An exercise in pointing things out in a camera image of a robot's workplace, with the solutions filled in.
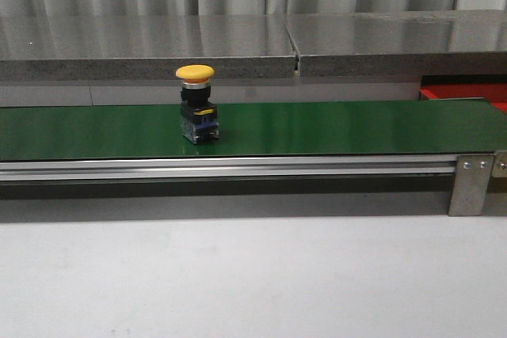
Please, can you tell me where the red plastic tray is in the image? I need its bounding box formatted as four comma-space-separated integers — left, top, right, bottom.
418, 83, 506, 117

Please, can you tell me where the steel conveyor leg bracket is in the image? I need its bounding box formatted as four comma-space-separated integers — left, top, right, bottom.
448, 154, 494, 217

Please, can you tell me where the steel conveyor end bracket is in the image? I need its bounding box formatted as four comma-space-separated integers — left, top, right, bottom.
491, 150, 507, 178

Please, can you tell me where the aluminium conveyor frame rail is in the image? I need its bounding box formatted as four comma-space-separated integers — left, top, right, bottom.
1, 154, 457, 182

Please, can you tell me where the grey stone countertop slab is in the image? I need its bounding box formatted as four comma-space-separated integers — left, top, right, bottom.
1, 15, 296, 81
285, 10, 506, 77

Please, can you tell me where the green conveyor belt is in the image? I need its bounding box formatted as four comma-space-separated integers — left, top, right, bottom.
1, 100, 506, 161

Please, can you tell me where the grey stone countertop right slab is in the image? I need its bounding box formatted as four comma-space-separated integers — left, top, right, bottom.
285, 10, 506, 77

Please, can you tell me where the grey stone countertop left slab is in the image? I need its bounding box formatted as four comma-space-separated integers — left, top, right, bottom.
1, 15, 296, 81

